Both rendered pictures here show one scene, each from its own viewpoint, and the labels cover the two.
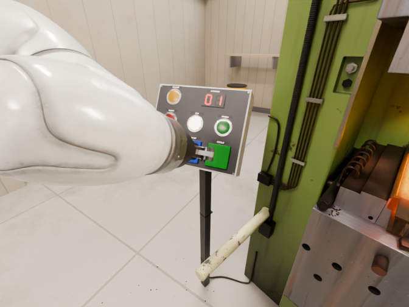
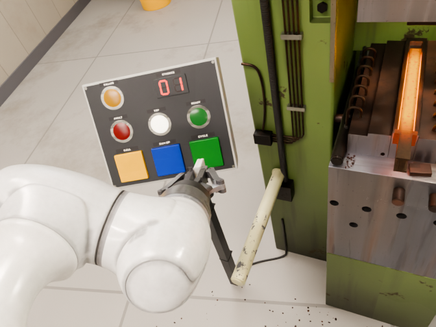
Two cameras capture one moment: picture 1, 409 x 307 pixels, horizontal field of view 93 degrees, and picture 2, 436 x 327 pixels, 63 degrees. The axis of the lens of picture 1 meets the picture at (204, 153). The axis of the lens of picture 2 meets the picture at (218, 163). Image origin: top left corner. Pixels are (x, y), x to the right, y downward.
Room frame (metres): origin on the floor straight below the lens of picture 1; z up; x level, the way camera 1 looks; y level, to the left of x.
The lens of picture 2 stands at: (-0.09, 0.07, 1.63)
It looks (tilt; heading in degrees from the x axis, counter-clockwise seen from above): 46 degrees down; 349
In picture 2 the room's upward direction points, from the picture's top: 17 degrees counter-clockwise
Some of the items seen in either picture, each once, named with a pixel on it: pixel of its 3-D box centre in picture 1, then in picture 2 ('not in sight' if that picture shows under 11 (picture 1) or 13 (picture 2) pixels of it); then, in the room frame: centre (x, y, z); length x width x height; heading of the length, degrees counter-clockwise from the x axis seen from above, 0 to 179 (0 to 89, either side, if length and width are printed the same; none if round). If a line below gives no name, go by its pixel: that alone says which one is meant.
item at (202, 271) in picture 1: (238, 238); (260, 222); (0.55, -0.14, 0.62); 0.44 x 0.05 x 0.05; 133
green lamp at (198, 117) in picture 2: (223, 127); (198, 117); (0.60, -0.06, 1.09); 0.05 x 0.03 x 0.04; 43
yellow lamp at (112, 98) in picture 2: (173, 96); (112, 98); (0.71, 0.11, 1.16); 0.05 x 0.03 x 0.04; 43
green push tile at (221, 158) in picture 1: (218, 156); (206, 153); (0.56, -0.04, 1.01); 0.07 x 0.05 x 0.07; 68
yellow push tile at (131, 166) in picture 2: not in sight; (132, 166); (0.63, 0.14, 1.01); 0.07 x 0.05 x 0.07; 68
